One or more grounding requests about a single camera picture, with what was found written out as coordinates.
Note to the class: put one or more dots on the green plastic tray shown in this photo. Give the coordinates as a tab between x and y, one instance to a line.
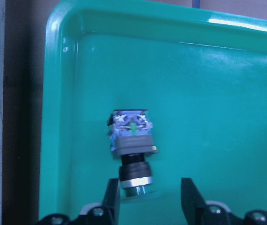
202	76

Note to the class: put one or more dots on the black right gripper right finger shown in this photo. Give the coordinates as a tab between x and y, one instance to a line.
192	202

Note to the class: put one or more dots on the green push button switch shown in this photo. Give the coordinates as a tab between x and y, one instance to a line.
130	134

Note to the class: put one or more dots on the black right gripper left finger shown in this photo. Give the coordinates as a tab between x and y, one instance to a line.
111	202

